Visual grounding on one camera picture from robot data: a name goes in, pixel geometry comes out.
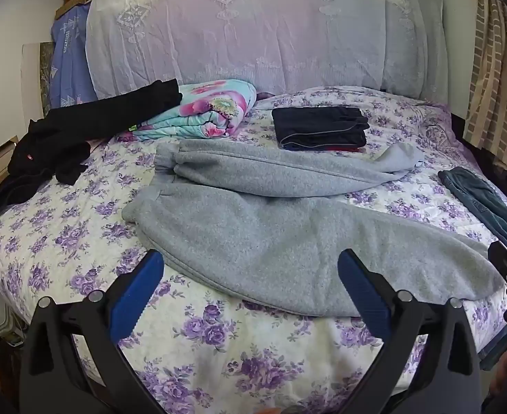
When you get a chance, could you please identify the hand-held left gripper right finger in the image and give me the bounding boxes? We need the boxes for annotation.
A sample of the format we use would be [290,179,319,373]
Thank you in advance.
[337,248,482,414]

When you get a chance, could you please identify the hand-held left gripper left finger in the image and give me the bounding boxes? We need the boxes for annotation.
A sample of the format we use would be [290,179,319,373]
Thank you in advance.
[19,248,168,414]

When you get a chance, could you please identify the grey sweatpants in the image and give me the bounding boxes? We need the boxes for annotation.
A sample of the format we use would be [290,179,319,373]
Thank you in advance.
[121,140,506,317]

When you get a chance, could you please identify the teal pants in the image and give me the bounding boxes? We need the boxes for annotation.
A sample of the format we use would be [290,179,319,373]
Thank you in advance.
[438,166,507,231]

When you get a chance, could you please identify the folded navy pants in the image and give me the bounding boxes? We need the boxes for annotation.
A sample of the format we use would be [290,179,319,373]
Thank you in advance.
[272,107,370,151]

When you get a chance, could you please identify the black pants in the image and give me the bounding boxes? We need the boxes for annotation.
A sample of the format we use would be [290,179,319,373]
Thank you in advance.
[0,78,183,214]

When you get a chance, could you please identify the bed with purple floral sheet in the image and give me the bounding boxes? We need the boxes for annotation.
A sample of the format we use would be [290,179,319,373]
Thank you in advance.
[0,86,507,414]

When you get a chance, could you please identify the beige checked curtain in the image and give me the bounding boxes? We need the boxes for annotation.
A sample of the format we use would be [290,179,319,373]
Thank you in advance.
[462,0,507,169]

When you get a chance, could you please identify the folded floral blanket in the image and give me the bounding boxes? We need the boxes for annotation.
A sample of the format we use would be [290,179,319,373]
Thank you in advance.
[115,79,257,142]

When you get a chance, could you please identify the canvas painting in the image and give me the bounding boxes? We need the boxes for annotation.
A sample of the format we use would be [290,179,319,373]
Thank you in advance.
[22,42,56,117]

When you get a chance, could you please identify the blue patterned quilt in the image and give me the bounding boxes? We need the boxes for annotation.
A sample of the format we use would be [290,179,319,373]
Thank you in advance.
[50,2,99,108]

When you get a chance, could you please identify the white lace covered bedding pile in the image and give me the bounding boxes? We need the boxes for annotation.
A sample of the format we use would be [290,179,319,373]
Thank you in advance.
[85,0,450,100]

